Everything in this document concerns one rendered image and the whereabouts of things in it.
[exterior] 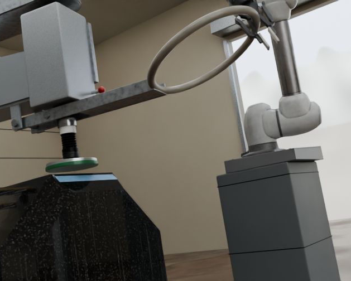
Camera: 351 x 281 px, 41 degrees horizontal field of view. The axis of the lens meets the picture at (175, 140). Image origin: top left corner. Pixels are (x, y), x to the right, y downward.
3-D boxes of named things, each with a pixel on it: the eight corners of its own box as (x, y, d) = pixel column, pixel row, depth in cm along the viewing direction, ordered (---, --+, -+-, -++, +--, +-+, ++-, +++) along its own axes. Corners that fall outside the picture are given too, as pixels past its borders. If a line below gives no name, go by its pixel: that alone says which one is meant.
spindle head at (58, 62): (0, 122, 200) (-10, 25, 207) (34, 127, 220) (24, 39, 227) (69, 103, 186) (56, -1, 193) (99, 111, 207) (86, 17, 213)
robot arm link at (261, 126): (249, 147, 256) (242, 108, 258) (282, 141, 251) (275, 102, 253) (245, 146, 240) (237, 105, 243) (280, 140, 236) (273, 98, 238)
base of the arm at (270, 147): (249, 158, 260) (248, 148, 261) (287, 151, 248) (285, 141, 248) (234, 159, 245) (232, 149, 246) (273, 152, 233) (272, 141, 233)
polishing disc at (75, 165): (94, 169, 210) (93, 161, 211) (102, 161, 190) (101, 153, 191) (44, 174, 203) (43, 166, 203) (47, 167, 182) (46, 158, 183)
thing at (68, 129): (56, 135, 197) (55, 127, 197) (66, 136, 203) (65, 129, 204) (70, 131, 194) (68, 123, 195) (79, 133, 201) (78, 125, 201)
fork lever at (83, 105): (8, 130, 199) (6, 119, 200) (38, 134, 217) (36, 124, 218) (149, 87, 174) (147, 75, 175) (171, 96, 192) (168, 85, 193)
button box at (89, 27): (81, 85, 210) (73, 27, 215) (84, 86, 213) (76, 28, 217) (95, 81, 207) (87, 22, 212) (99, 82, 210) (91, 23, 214)
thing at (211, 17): (126, 81, 161) (122, 74, 162) (180, 103, 206) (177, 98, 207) (242, -10, 147) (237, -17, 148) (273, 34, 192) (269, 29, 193)
